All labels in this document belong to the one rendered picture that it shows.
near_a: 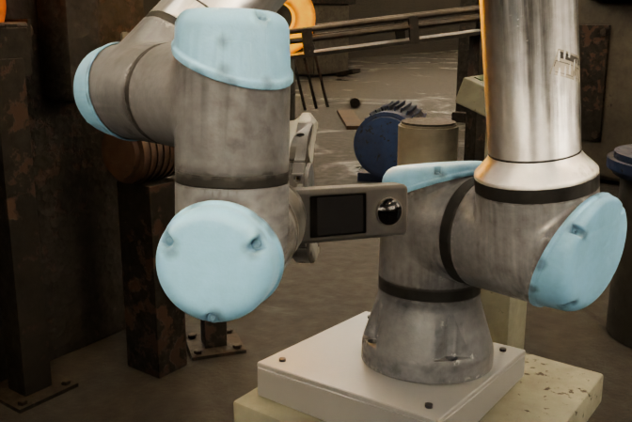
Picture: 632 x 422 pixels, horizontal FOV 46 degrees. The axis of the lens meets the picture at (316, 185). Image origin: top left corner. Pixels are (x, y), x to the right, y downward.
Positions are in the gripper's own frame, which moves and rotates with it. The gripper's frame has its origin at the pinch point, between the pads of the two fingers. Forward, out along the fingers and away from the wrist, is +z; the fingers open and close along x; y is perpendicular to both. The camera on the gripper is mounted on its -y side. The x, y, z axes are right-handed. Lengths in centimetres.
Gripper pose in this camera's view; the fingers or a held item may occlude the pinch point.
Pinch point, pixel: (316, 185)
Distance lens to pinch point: 78.4
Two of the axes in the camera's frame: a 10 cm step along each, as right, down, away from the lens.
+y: -9.9, -0.1, 1.2
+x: 0.1, 9.9, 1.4
